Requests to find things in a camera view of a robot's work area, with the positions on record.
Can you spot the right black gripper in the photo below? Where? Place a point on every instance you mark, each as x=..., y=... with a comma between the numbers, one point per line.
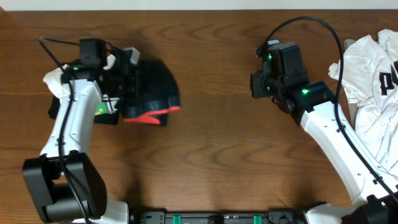
x=255, y=80

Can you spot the folded white shirt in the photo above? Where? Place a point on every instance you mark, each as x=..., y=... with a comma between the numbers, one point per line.
x=53, y=81

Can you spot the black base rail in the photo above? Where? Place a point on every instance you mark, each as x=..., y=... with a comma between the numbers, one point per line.
x=272, y=217

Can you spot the folded black garment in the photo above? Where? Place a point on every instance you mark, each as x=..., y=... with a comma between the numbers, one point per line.
x=105, y=118

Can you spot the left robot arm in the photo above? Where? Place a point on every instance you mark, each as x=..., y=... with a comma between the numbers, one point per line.
x=63, y=183

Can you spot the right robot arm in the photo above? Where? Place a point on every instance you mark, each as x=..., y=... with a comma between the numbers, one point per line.
x=372, y=190

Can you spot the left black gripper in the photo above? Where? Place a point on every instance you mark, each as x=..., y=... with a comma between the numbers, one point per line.
x=132, y=89

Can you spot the black leggings with red waistband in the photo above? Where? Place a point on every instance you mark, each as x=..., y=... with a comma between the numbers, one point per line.
x=158, y=95

